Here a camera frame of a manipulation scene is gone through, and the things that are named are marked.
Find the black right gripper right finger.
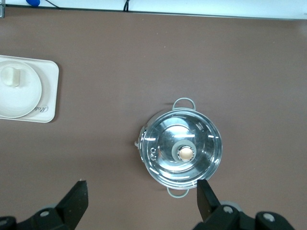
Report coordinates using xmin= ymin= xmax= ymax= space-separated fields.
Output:
xmin=194 ymin=179 xmax=297 ymax=230

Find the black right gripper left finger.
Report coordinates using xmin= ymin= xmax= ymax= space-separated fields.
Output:
xmin=0 ymin=181 xmax=89 ymax=230

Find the round cream plate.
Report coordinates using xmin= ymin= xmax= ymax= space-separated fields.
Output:
xmin=0 ymin=60 xmax=43 ymax=119

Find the cream steamed bun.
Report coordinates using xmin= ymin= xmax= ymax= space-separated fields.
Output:
xmin=0 ymin=67 xmax=22 ymax=87

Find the cream rabbit print tray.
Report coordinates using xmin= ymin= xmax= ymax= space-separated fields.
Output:
xmin=0 ymin=55 xmax=60 ymax=124

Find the steel electric cooking pot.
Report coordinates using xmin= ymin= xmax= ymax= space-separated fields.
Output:
xmin=133 ymin=97 xmax=223 ymax=198

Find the glass pot lid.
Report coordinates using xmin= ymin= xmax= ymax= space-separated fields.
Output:
xmin=141 ymin=110 xmax=223 ymax=187

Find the brown table mat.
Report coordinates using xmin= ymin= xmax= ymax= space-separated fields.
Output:
xmin=0 ymin=7 xmax=307 ymax=230

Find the thin black cable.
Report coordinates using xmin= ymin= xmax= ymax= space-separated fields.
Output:
xmin=44 ymin=0 xmax=63 ymax=10

